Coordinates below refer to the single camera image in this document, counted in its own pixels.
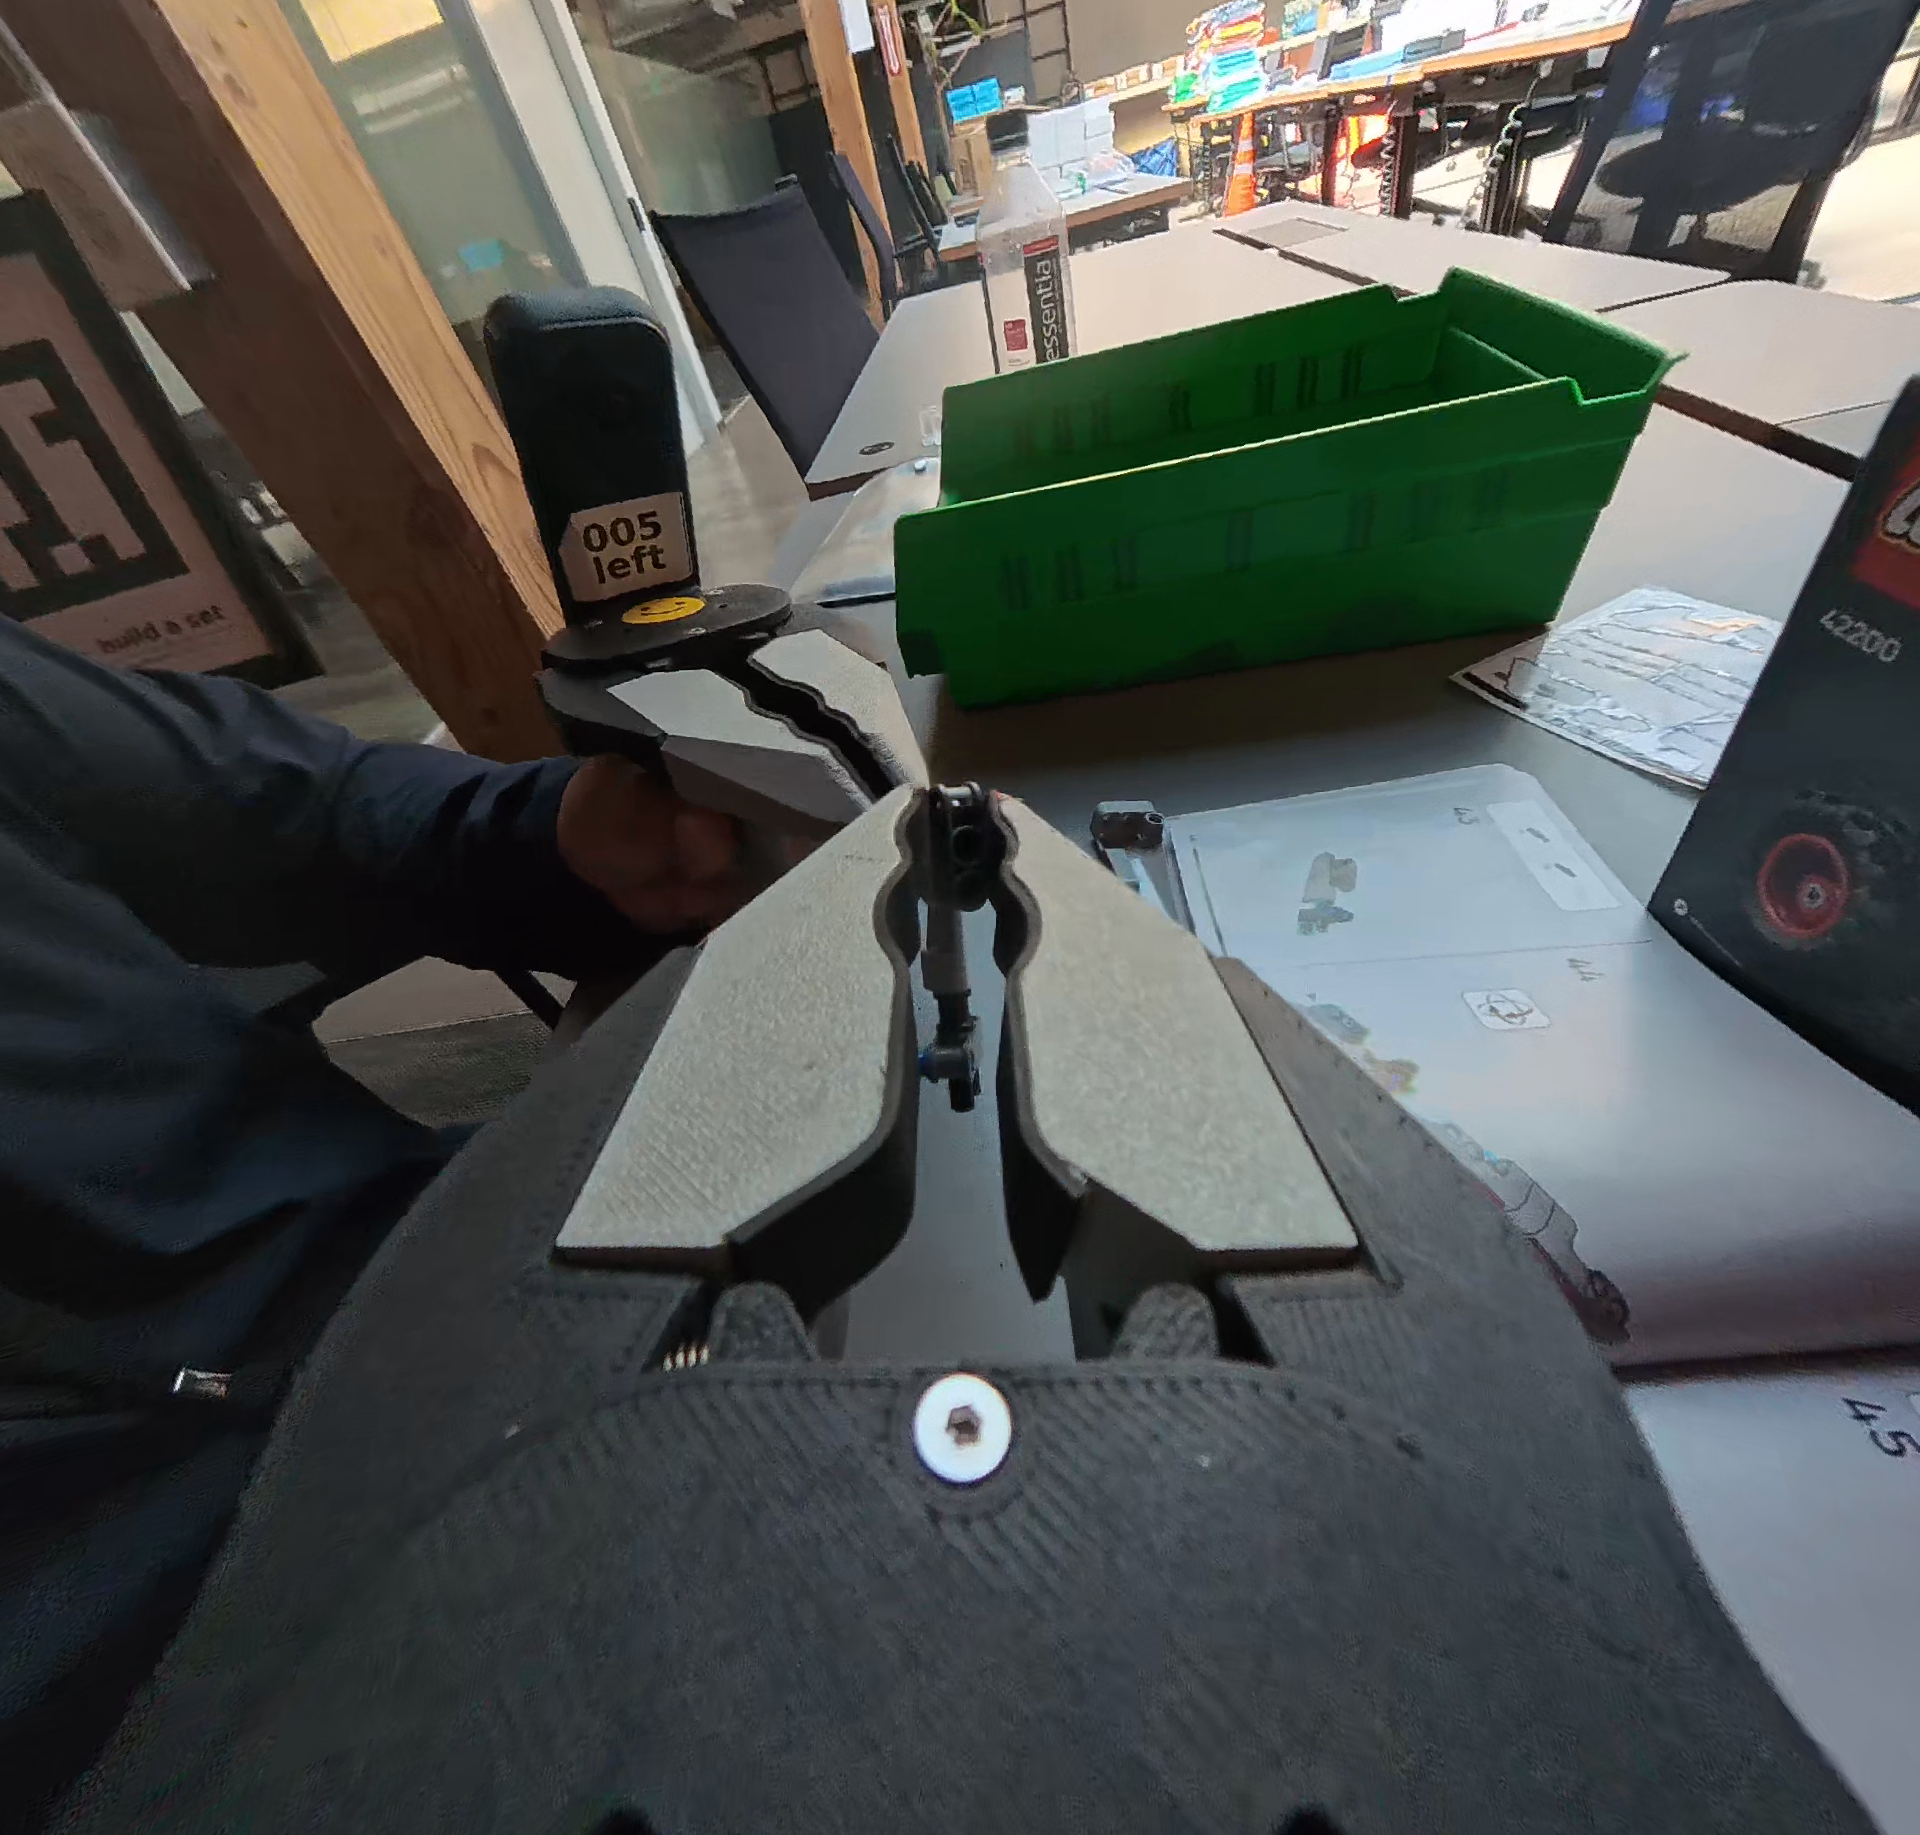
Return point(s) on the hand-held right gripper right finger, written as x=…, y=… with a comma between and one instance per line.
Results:
x=1171, y=1099

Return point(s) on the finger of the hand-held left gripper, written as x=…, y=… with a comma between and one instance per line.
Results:
x=839, y=694
x=737, y=734

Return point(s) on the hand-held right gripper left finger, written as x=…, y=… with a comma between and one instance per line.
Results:
x=748, y=1086

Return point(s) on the small grey black brick assembly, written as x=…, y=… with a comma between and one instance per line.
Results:
x=949, y=936

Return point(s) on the person's left forearm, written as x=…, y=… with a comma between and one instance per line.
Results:
x=300, y=814

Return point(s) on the dark monster truck set box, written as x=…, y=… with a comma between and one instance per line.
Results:
x=1814, y=754

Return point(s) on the person's left hand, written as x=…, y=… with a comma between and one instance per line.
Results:
x=645, y=852

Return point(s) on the dark blue chair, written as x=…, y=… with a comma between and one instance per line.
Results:
x=766, y=317

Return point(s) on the grey holed building beam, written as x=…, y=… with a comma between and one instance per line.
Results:
x=1127, y=824

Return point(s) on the open building instruction booklet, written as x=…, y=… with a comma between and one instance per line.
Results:
x=1576, y=1115

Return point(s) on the green storage bin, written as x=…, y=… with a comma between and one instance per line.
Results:
x=1246, y=574

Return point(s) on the clear water bottle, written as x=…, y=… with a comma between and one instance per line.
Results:
x=1024, y=259

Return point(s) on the framed black white sign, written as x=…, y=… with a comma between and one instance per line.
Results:
x=91, y=514

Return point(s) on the person's dark blue jacket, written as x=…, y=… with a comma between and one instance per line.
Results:
x=150, y=1267

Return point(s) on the orange traffic cone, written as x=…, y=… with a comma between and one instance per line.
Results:
x=1241, y=163

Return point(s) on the stack of colourful bins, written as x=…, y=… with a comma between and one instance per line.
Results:
x=1229, y=50

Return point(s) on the long wooden worktable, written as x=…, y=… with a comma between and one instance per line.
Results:
x=1427, y=66

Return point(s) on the black mesh office chair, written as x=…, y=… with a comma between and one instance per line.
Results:
x=1725, y=66

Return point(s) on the slim wooden post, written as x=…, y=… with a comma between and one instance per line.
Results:
x=839, y=95

